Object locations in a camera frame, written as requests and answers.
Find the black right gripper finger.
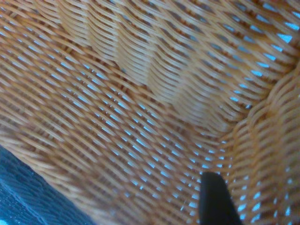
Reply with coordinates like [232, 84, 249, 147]
[198, 172, 243, 225]

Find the orange woven wicker basket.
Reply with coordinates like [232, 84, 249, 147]
[0, 0, 300, 225]

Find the black woven wicker basket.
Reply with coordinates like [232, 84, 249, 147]
[0, 144, 94, 225]

